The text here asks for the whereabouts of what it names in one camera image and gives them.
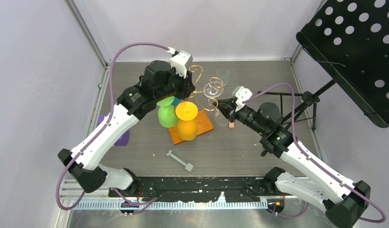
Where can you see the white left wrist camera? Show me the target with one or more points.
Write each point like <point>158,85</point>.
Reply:
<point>180,61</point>

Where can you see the grey bolt tool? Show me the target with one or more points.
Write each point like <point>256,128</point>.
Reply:
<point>188,166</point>

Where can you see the black perforated music stand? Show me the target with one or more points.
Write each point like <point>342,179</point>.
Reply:
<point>350,41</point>

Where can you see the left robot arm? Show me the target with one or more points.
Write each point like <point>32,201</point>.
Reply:
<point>159,81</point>

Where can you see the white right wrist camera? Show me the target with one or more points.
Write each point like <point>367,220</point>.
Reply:
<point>241,94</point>

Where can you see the green plastic wine glass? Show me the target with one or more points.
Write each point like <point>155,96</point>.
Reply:
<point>166,112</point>

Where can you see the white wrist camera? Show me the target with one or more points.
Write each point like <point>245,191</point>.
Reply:
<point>180,61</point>
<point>241,94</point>

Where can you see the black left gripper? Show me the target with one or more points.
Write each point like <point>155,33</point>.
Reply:
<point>187,86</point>

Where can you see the orange plastic wine glass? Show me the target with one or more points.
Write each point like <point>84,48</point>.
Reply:
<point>187,124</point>

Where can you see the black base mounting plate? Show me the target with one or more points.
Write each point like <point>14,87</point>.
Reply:
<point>204,189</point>

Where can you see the clear wine glass back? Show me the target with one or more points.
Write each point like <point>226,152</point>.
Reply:
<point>223,74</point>

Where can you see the gold wire wine glass rack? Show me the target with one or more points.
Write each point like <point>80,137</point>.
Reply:
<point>203,122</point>

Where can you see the clear wine glass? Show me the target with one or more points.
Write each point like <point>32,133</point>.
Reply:
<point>223,74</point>
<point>212,91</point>

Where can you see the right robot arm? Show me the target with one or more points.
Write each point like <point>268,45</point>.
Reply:
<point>340,198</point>

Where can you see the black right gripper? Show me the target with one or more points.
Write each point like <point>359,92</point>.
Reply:
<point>228,111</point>

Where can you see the blue plastic wine glass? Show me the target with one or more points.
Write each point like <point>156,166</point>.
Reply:
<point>176,102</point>

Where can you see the purple box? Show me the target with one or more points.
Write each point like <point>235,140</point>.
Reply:
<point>123,139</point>

